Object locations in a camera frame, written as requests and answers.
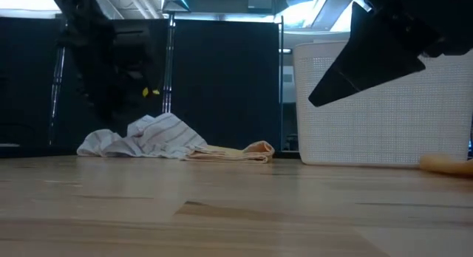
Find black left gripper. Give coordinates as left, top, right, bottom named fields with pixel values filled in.
left=55, top=24, right=163, bottom=129

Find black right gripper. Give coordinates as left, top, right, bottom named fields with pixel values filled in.
left=308, top=0, right=473, bottom=108

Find white perforated plastic basket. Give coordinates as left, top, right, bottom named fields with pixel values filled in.
left=293, top=41, right=473, bottom=166

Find white striped towel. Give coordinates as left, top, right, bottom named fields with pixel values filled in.
left=76, top=112, right=208, bottom=161

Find plain tan towel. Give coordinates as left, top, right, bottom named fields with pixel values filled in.
left=419, top=153, right=473, bottom=177

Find orange checked towel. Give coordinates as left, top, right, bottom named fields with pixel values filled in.
left=184, top=140, right=276, bottom=164

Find black room divider screen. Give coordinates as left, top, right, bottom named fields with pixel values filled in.
left=0, top=15, right=285, bottom=157

